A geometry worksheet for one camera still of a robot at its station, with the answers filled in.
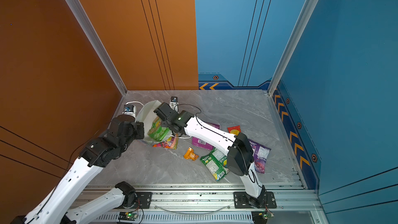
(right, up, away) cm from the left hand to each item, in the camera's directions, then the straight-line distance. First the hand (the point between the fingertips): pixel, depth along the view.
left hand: (140, 121), depth 71 cm
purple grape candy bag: (+26, -14, +17) cm, 34 cm away
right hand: (+11, +1, +10) cm, 15 cm away
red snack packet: (+50, -8, +25) cm, 56 cm away
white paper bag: (-4, +2, +15) cm, 16 cm away
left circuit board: (-6, -44, 0) cm, 44 cm away
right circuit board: (+56, -44, -1) cm, 71 cm away
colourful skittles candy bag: (+11, -14, +18) cm, 25 cm away
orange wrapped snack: (+22, -21, +16) cm, 34 cm away
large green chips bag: (+4, -7, +12) cm, 14 cm away
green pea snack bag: (+36, -24, +12) cm, 45 cm away
